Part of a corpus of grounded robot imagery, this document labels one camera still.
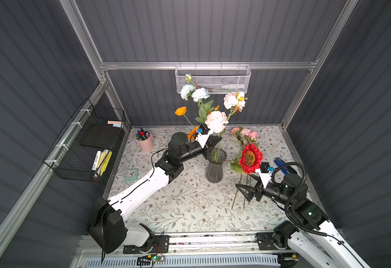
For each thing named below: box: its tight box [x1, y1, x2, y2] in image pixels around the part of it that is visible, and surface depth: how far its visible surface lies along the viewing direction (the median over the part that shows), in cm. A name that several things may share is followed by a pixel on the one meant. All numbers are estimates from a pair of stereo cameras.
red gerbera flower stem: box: [230, 142, 264, 184], surface depth 59 cm
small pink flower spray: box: [204, 91, 247, 164], surface depth 56 cm
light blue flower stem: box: [179, 73, 216, 124], surface depth 74 cm
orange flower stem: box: [175, 106, 195, 128], surface depth 77 cm
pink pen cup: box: [135, 130, 154, 152], surface depth 101 cm
